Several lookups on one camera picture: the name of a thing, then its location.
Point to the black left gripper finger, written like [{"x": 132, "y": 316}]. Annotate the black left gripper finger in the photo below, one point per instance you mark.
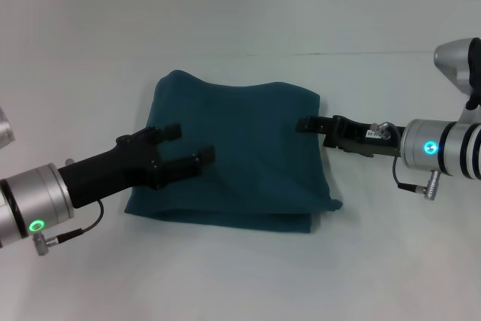
[
  {"x": 184, "y": 167},
  {"x": 167, "y": 132}
]

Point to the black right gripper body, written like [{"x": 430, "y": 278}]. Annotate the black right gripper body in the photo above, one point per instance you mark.
[{"x": 357, "y": 137}]

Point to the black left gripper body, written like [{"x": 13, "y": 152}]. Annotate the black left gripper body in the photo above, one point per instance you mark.
[{"x": 112, "y": 167}]

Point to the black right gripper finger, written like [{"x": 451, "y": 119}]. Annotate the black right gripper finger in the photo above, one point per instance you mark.
[{"x": 317, "y": 125}]

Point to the teal blue shirt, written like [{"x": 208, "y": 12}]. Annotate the teal blue shirt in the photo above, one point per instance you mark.
[{"x": 244, "y": 155}]

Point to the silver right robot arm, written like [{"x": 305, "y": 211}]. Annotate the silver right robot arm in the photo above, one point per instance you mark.
[{"x": 443, "y": 148}]

